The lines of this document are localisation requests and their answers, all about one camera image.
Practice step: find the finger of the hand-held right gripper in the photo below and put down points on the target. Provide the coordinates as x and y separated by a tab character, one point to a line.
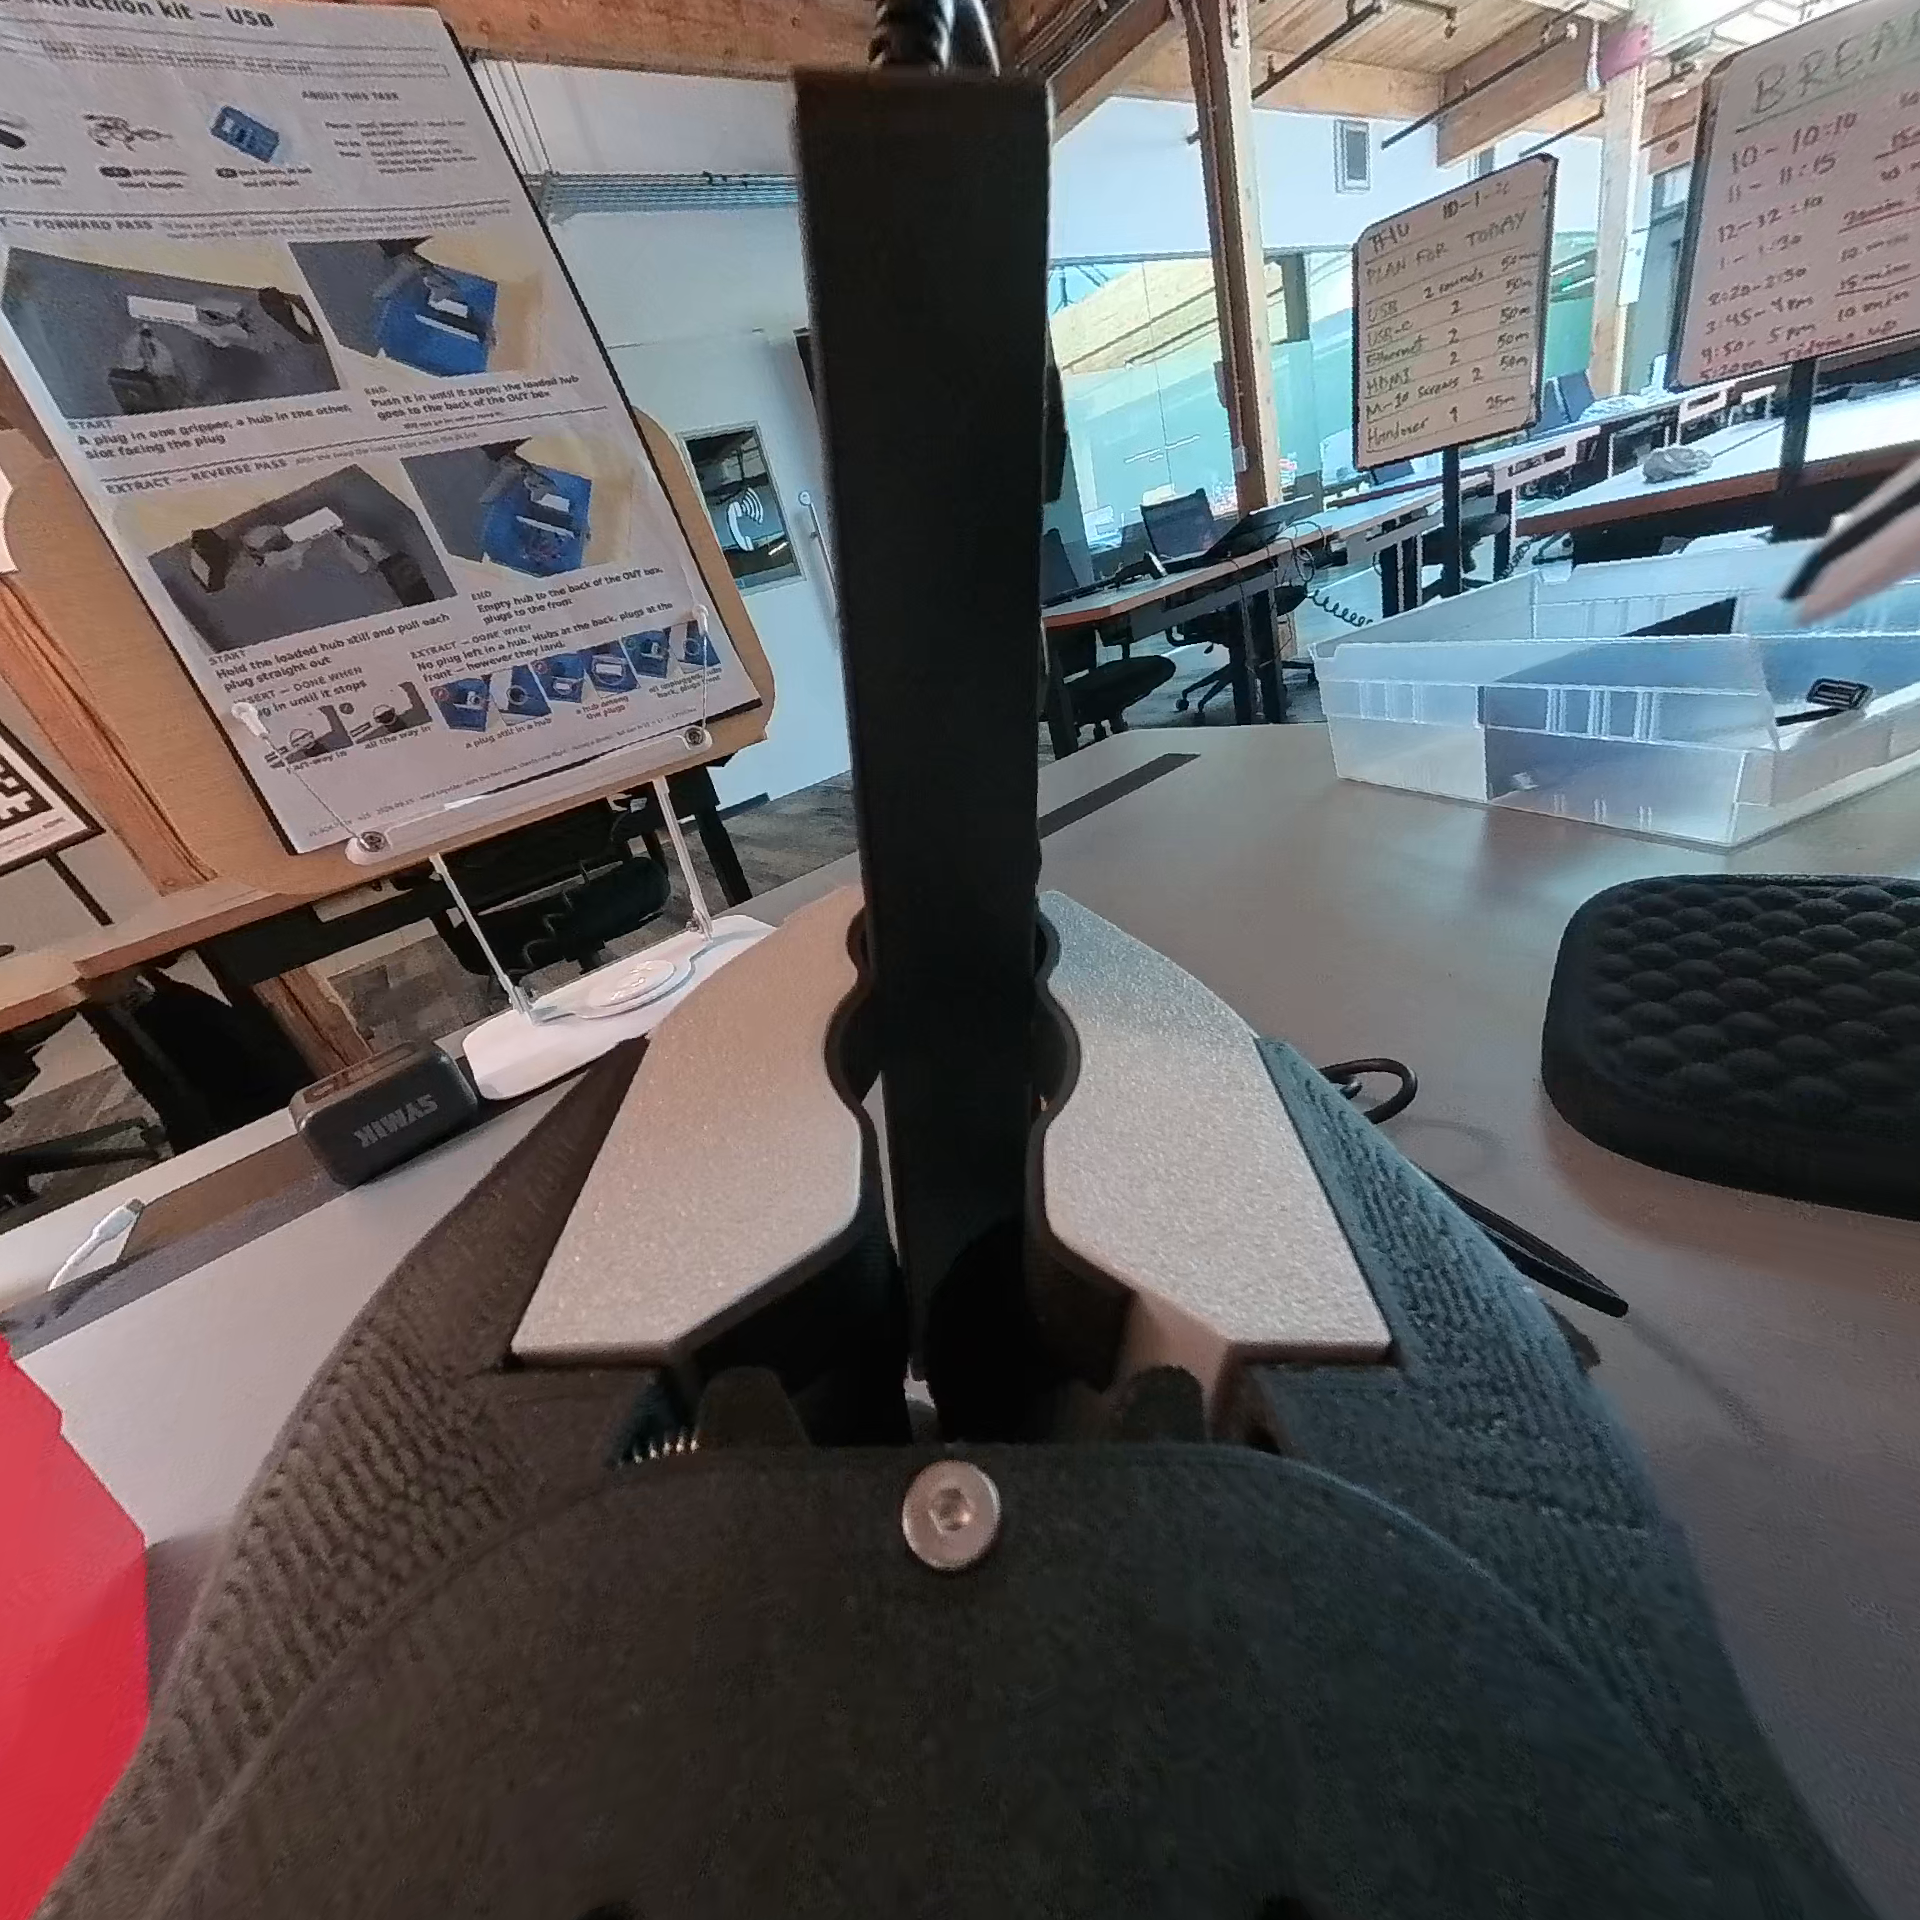
1869	594
1892	503

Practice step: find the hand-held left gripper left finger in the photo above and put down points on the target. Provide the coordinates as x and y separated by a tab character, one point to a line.
704	1185

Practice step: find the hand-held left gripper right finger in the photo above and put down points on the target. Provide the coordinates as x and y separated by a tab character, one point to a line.
1200	1185

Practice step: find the clear plastic organizer box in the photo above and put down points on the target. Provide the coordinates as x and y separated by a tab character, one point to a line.
1589	751

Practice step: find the black usb hub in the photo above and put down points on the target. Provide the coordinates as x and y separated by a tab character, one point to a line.
931	599

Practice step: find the black usb plug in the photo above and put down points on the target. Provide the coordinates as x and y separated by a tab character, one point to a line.
1838	694

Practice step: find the grey crumpled cloth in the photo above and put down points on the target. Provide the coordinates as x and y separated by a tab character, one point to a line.
1680	462

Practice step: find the handwritten whiteboard on stand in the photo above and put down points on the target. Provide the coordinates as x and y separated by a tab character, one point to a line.
1454	300
1799	195

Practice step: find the black charger box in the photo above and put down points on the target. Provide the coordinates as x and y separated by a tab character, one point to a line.
382	1125

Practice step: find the black mesh cushion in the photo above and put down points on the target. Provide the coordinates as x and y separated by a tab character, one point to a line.
1756	1036

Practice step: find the black office chair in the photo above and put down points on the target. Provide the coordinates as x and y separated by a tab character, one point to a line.
1126	682

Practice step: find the dark phone pictogram sign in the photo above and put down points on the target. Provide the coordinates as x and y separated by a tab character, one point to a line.
757	524

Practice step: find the square marker sign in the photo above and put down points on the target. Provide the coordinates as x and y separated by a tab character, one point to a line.
38	810

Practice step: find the red plastic bin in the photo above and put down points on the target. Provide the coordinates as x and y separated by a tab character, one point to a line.
60	1651

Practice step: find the printed instruction sheet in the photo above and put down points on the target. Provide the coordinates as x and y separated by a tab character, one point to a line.
376	452

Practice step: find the wooden support post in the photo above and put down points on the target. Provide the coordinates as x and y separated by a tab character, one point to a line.
1237	300
149	841

